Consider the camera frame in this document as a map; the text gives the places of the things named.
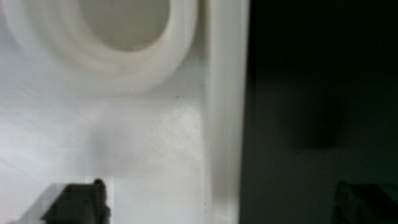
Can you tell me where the white square table top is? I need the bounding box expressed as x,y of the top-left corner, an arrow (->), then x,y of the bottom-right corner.
0,0 -> 250,224

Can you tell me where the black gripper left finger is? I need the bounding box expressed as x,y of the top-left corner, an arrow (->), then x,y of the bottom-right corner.
17,178 -> 115,224

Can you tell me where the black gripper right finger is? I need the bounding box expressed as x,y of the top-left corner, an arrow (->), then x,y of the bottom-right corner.
330,182 -> 398,224

